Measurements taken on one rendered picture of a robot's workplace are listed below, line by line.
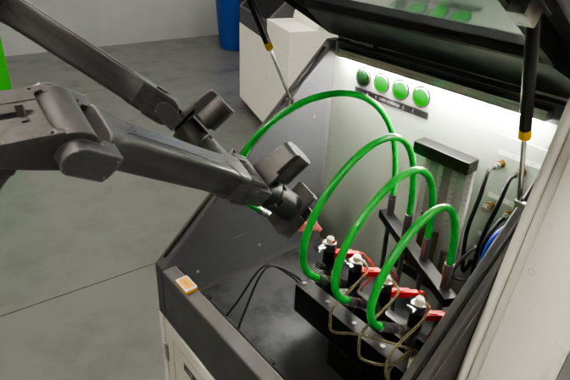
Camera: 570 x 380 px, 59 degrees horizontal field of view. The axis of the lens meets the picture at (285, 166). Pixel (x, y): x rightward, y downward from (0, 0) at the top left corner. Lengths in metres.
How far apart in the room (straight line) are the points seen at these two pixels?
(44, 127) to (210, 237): 0.83
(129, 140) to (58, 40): 0.46
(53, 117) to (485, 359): 0.75
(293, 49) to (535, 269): 3.09
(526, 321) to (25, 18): 0.99
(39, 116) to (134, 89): 0.48
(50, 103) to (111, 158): 0.08
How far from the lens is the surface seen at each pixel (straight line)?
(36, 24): 1.05
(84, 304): 2.73
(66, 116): 0.57
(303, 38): 3.78
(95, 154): 0.56
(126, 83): 1.03
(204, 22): 8.04
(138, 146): 0.63
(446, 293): 1.05
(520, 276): 0.89
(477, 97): 1.09
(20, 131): 0.55
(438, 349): 0.91
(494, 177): 1.14
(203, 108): 1.03
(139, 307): 2.64
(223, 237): 1.35
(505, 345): 0.93
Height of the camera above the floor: 1.75
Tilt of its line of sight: 27 degrees down
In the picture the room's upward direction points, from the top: 2 degrees clockwise
